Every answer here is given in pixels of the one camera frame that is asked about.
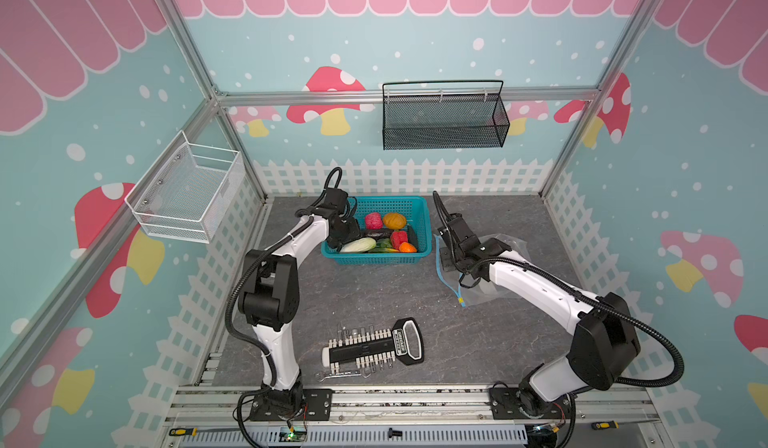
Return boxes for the dark toy eggplant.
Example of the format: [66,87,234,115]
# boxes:
[406,225,419,251]

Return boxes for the clear zip top bag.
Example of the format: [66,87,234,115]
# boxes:
[434,231,529,311]

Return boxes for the white green toy cabbage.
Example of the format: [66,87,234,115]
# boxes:
[340,237,377,254]

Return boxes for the teal plastic basket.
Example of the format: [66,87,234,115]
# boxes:
[320,195,433,266]

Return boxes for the yellow handled screwdriver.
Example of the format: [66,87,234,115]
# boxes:
[168,427,235,437]
[591,421,618,431]

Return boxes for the black wire wall basket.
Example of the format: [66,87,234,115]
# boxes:
[381,80,511,151]

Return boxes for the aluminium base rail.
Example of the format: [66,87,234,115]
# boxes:
[155,383,673,447]

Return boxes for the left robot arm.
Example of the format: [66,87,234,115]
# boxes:
[224,206,359,418]

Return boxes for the pink toy fruit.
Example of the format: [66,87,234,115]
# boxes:
[364,212,384,231]

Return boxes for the yellow handled screwdriver right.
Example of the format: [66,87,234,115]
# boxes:
[591,421,618,431]

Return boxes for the white wire wall basket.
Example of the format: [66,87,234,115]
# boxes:
[125,132,245,244]

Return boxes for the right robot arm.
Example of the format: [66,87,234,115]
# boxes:
[440,229,685,418]

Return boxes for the black screwdriver bit set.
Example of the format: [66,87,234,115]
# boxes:
[321,317,425,376]

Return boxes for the yellow handled screwdriver left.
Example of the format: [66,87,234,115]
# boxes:
[168,427,235,437]

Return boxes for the orange toy tomato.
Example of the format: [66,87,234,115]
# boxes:
[398,242,418,254]

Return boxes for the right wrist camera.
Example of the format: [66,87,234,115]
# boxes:
[442,213,476,245]

